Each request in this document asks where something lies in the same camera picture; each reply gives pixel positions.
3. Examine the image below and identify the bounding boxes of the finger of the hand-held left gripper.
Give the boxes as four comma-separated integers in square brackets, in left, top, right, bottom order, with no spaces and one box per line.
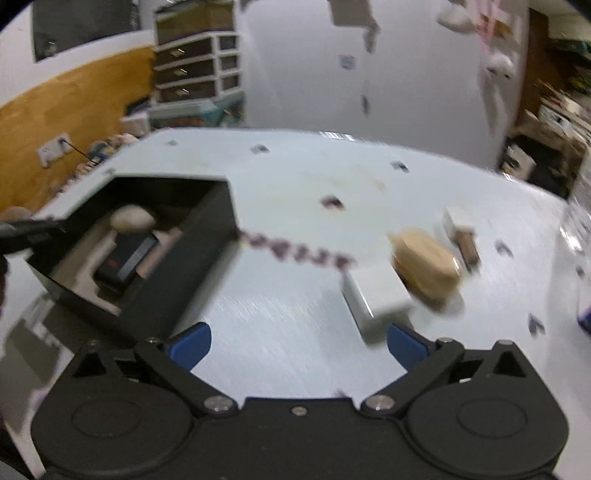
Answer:
[0,218,68,254]

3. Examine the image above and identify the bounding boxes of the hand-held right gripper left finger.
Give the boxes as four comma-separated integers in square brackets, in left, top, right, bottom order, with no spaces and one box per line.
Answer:
[69,322,239,415]

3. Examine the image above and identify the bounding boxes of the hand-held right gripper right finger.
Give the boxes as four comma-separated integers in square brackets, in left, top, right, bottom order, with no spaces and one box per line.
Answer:
[360,322,532,415]

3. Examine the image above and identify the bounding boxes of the white charger adapter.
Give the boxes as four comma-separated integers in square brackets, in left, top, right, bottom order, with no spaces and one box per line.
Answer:
[341,265,413,345]

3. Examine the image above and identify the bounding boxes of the black box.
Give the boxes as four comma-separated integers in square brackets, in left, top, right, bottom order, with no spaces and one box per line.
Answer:
[25,175,242,341]

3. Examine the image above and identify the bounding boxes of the black earbud case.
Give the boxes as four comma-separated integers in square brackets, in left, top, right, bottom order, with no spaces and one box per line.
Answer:
[94,233,160,294]

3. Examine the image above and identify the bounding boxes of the beige smooth stone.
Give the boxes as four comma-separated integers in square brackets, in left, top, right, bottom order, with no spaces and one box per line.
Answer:
[110,206,157,233]

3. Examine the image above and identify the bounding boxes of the tan earbud case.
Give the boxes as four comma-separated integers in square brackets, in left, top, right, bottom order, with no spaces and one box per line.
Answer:
[387,227,463,308]

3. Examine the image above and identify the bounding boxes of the pile of plush toys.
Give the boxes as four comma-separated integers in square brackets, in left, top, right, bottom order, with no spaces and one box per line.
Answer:
[69,133,140,182]

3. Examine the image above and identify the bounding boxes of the white and brown stamp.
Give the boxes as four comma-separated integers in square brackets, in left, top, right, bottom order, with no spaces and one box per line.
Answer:
[442,207,479,274]

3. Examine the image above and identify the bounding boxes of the teal printed box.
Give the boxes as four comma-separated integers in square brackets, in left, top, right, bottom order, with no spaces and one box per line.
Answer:
[149,90,246,128]

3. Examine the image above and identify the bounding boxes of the dark window blind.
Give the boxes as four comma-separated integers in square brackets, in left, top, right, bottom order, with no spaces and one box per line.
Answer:
[31,0,142,62]

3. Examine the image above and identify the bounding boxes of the white drawer unit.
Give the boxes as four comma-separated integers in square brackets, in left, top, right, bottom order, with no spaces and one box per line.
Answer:
[152,31,244,105]

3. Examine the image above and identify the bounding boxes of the glass fish tank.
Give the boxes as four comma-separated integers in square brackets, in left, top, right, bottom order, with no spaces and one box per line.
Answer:
[154,0,236,45]

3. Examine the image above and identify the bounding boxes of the small sheep plush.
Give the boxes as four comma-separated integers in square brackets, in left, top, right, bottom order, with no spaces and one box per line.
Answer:
[481,52,516,80]

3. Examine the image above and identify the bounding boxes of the white hanging plush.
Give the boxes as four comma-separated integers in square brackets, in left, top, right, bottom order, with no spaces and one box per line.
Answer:
[436,0,477,34]

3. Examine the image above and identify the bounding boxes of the white wall socket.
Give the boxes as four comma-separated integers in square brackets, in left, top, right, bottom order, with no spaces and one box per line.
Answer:
[39,133,75,167]

